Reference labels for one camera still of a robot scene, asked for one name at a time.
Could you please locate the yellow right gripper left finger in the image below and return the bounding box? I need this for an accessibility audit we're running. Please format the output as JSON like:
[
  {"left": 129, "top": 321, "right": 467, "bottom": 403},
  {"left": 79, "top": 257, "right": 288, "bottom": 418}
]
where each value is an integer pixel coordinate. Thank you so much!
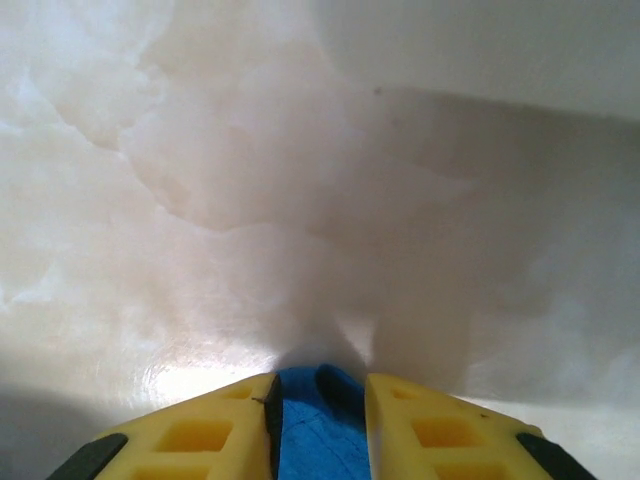
[{"left": 47, "top": 372, "right": 285, "bottom": 480}]

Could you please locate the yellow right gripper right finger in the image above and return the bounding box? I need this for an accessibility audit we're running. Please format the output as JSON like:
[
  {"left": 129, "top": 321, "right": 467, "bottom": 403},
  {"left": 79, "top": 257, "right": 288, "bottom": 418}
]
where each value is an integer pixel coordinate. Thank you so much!
[{"left": 363, "top": 372, "right": 604, "bottom": 480}]

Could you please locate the blue printed t-shirt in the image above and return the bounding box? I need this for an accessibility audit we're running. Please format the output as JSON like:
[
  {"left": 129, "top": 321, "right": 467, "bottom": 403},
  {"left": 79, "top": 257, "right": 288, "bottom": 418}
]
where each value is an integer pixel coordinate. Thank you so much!
[{"left": 276, "top": 362, "right": 375, "bottom": 480}]

